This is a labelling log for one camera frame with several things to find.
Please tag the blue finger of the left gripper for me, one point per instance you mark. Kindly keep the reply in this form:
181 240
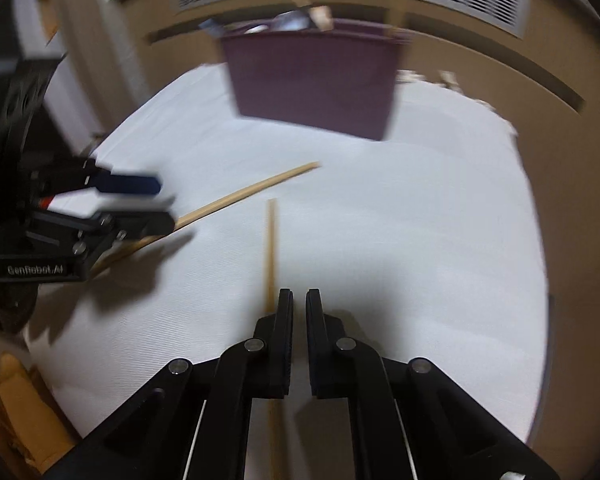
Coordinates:
118 226
127 184

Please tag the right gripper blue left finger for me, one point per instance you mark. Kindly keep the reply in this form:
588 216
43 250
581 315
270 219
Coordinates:
257 368

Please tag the white table cloth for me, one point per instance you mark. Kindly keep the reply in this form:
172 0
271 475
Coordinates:
425 243

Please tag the blue plastic spoon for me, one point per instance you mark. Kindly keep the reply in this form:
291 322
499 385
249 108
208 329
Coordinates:
213 28

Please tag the wooden spoon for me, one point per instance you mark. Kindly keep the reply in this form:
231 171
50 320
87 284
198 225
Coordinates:
321 16

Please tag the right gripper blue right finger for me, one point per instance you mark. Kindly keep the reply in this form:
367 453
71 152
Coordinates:
342 367

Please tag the metal spoon black handle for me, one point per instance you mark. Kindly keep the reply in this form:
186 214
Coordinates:
291 21

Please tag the purple plastic utensil holder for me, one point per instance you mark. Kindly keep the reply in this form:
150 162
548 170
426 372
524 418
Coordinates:
342 80

